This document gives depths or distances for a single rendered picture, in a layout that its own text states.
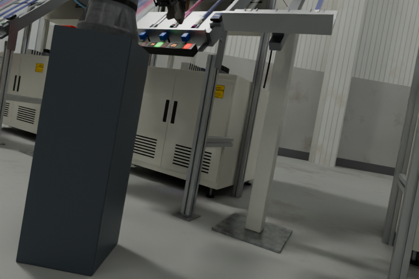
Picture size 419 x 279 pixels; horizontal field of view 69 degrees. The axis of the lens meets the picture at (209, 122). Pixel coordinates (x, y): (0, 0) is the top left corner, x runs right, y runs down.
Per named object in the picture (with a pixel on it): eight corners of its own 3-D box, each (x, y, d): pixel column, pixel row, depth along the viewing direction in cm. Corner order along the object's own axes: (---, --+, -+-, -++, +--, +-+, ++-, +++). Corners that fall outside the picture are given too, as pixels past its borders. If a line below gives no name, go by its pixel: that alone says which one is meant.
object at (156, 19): (208, 38, 120) (206, 31, 118) (94, 34, 152) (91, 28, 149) (228, 16, 131) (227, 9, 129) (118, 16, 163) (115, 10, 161)
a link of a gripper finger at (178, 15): (174, 30, 113) (166, 5, 107) (183, 22, 117) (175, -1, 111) (181, 30, 112) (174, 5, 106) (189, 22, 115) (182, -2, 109)
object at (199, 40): (208, 46, 121) (204, 30, 116) (95, 40, 153) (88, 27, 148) (209, 45, 122) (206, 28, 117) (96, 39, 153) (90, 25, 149)
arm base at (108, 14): (128, 38, 69) (134, -6, 69) (63, 27, 70) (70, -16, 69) (143, 52, 84) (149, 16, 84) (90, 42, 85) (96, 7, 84)
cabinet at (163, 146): (214, 202, 146) (237, 74, 144) (111, 167, 179) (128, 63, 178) (259, 185, 203) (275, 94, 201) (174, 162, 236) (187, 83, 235)
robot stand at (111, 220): (91, 276, 69) (132, 37, 68) (15, 262, 70) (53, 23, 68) (118, 243, 87) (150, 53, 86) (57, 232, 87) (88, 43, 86)
